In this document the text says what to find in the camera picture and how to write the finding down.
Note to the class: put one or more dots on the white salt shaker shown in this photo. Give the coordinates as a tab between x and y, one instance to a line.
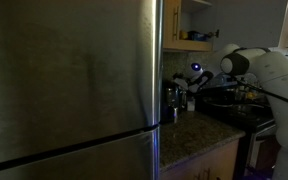
191	104

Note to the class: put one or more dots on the wooden upper cabinet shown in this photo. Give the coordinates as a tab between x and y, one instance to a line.
188	25

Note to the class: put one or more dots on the black frying pan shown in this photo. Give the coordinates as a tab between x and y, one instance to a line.
238	105

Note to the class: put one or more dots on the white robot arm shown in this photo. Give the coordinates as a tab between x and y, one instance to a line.
270	69

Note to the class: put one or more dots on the wooden cabinet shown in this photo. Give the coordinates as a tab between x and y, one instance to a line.
218	164
188	25

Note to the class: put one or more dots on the stainless steel refrigerator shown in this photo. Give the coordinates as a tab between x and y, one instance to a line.
80	85

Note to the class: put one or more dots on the black stove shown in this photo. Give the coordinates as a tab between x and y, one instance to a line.
257	150

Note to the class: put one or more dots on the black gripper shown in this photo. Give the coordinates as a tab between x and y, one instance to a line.
184	84

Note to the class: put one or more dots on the wooden lower cabinet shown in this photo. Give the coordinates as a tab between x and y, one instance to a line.
218	164

